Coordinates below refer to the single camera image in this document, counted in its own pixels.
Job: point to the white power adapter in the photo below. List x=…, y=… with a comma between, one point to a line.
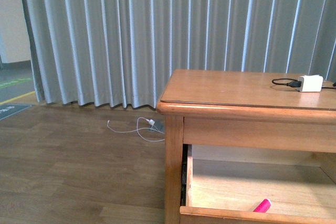
x=310, y=83

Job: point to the wooden top drawer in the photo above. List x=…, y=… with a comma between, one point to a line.
x=225, y=185

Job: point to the pink highlighter marker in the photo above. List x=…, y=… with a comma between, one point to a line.
x=263, y=207

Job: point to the wooden nightstand cabinet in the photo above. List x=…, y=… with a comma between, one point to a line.
x=241, y=110

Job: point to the grey floor outlet cover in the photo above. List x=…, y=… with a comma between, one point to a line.
x=157, y=127

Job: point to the grey pleated curtain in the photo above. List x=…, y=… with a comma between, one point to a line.
x=124, y=51

